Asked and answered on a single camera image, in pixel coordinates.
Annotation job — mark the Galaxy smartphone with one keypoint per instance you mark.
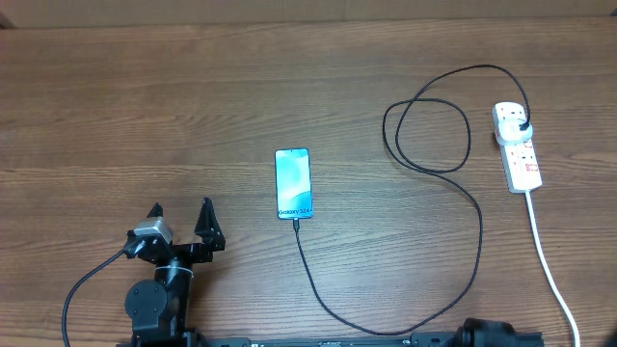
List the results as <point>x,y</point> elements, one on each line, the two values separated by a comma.
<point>293,184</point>

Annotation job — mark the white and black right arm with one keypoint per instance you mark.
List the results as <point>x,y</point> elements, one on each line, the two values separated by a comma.
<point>485,333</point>

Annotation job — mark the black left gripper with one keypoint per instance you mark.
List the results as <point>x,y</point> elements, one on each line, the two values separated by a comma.
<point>211,237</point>

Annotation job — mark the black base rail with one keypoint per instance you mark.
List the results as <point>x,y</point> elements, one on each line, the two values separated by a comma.
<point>447,339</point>

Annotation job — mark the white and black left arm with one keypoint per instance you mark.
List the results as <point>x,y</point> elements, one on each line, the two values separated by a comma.
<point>158,308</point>

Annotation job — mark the white power strip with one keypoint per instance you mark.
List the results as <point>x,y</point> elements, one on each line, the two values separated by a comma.
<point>519,161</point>

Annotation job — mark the white charger plug adapter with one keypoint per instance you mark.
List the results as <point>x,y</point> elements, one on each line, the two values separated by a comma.
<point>509,132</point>

